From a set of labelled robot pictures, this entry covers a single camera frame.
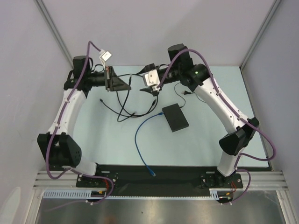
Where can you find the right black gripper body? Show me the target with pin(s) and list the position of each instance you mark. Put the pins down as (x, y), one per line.
(161, 79)

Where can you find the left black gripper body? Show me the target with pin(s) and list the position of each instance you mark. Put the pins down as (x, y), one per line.
(108, 78)

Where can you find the black network switch box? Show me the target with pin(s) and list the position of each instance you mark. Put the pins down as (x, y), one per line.
(175, 117)

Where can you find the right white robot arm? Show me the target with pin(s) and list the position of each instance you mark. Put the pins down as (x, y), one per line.
(199, 79)

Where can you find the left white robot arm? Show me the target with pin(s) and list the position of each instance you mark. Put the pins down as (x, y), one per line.
(57, 146)

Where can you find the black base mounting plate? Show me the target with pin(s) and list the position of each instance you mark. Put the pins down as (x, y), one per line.
(163, 191)

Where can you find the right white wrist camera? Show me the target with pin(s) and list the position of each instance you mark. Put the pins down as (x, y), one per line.
(153, 82)

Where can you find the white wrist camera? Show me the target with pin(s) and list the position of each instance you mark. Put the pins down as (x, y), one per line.
(104, 56)
(153, 82)

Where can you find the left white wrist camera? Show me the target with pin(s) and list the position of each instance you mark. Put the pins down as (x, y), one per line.
(104, 56)

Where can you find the white slotted cable duct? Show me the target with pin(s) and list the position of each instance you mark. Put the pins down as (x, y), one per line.
(74, 194)

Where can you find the aluminium frame rail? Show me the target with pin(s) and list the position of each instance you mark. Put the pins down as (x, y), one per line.
(208, 180)

